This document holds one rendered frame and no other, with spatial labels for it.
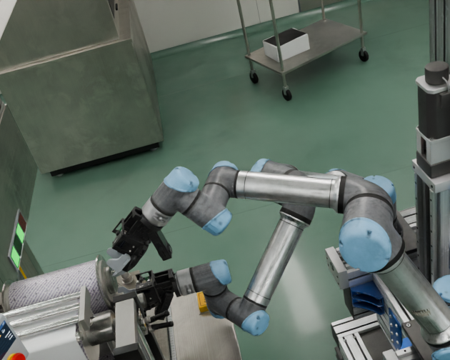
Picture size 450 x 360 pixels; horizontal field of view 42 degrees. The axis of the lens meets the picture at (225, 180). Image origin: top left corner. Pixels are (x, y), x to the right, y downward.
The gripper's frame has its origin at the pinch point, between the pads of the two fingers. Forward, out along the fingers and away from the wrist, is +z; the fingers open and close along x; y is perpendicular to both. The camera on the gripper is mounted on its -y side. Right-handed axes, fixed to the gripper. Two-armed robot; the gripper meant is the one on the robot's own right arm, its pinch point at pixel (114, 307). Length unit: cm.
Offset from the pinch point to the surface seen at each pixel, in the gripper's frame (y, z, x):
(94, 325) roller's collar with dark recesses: 27.6, -4.3, 32.3
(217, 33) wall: -103, -76, -444
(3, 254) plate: 15.5, 30.0, -18.9
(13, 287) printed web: 22.5, 20.2, 5.9
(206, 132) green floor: -109, -39, -271
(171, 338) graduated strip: -18.8, -11.9, 0.7
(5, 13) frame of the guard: 90, -7, 5
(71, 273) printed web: 22.4, 4.3, 6.5
